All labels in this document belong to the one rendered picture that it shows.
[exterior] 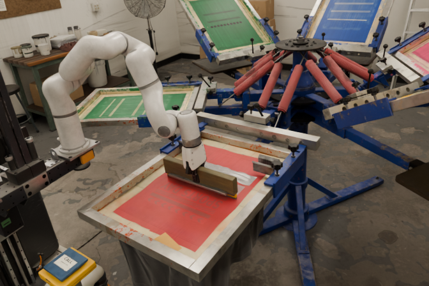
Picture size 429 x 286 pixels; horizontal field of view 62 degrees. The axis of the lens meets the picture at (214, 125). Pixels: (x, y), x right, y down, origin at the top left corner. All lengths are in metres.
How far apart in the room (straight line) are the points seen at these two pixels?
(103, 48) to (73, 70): 0.18
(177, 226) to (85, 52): 0.70
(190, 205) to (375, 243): 1.61
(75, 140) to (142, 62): 0.47
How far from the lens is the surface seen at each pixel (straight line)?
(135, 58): 1.30
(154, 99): 1.31
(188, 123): 1.34
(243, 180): 1.53
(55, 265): 1.33
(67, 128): 1.55
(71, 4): 5.59
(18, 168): 1.50
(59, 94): 1.49
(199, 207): 1.41
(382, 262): 2.63
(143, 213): 1.44
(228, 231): 1.25
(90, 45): 1.33
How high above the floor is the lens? 1.83
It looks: 26 degrees down
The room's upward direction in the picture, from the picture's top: 5 degrees counter-clockwise
